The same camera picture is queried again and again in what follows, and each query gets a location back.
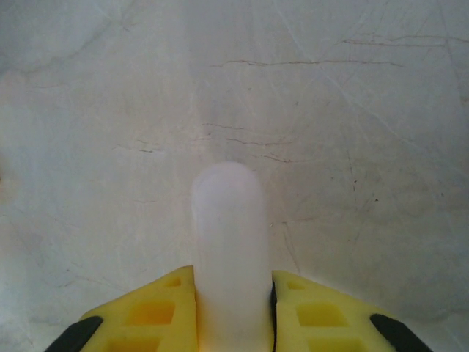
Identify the white earbud case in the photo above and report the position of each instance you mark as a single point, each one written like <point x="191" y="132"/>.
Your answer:
<point x="231" y="256"/>

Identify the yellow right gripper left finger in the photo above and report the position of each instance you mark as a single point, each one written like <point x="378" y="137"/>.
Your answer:
<point x="146" y="311"/>

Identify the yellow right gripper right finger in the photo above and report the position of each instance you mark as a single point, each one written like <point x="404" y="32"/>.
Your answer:
<point x="322" y="315"/>

